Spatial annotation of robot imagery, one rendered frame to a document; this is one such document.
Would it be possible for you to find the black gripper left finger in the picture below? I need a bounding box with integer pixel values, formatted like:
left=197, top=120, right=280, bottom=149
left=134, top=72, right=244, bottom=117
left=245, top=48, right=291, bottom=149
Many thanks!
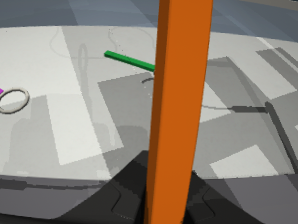
left=0, top=151, right=149, bottom=224

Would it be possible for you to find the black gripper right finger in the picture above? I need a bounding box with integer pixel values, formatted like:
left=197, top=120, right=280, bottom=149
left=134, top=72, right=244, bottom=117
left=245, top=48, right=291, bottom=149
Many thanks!
left=182, top=171, right=263, bottom=224

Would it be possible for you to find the green-handled metal loop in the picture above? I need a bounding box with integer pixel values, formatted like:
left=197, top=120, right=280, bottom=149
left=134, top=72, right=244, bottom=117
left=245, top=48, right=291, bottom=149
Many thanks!
left=104, top=51, right=156, bottom=72

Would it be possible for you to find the orange handle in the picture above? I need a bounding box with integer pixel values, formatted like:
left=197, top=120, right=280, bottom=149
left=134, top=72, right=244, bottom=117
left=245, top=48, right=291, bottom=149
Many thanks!
left=144, top=0, right=214, bottom=224

